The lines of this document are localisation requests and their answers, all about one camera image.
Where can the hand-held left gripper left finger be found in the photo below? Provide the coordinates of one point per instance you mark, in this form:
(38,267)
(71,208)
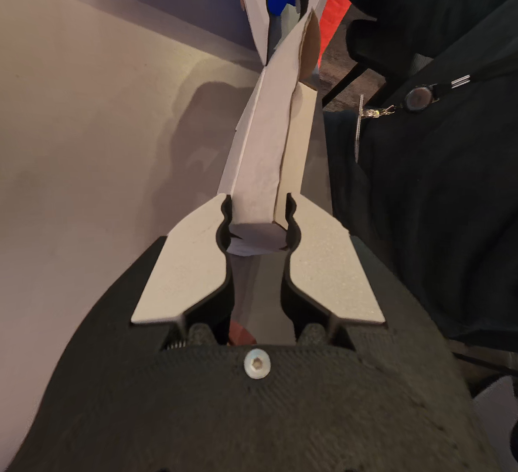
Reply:
(186,273)

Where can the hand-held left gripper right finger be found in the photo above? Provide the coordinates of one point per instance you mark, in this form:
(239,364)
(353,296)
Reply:
(336,277)

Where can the white and brown cardboard box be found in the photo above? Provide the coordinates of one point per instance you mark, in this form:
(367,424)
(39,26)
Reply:
(263,156)

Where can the person's left hand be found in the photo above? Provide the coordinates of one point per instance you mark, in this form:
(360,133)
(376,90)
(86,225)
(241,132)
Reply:
(241,332)

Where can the orange red object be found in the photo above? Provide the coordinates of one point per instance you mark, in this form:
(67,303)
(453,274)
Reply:
(334,15)

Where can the black office chair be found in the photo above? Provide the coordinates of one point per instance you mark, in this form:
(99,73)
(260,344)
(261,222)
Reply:
(372,47)

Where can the person's dark clothing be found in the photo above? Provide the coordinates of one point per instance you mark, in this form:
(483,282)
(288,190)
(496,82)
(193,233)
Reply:
(445,217)

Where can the clear badge holder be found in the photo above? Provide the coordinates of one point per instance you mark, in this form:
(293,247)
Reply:
(358,132)

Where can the metal badge clip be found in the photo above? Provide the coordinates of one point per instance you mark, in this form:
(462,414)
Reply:
(382,111)

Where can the black round badge reel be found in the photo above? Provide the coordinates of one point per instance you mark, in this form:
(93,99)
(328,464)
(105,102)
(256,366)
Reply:
(420,98)

